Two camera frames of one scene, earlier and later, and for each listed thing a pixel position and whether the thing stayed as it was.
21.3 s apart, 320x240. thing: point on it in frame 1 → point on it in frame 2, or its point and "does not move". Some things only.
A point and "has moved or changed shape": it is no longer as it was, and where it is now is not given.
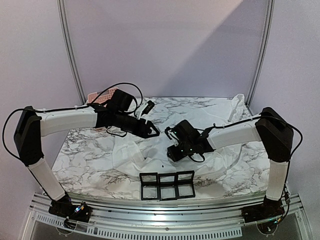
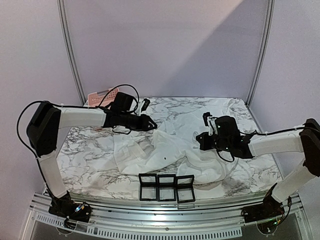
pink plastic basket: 106,95 does not move
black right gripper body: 173,153 → 208,140
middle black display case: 168,186 does not move
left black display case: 149,186 does not move
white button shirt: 149,152 has moved or changed shape
